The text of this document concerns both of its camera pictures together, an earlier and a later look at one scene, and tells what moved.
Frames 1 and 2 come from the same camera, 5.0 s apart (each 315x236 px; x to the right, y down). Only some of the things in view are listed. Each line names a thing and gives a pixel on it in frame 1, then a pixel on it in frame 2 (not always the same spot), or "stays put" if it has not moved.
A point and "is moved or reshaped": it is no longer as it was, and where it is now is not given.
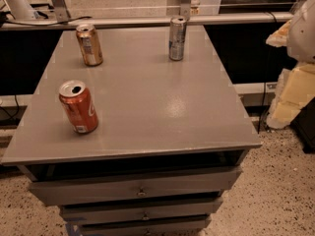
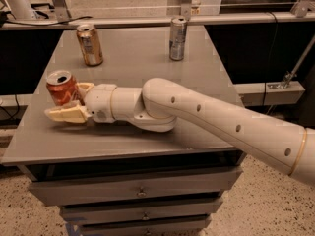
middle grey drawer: (111, 211) stays put
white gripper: (302, 33) → (99, 102)
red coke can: (79, 105) is moved or reshaped
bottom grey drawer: (192, 226) stays put
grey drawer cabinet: (172, 136) stays put
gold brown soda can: (90, 44) stays put
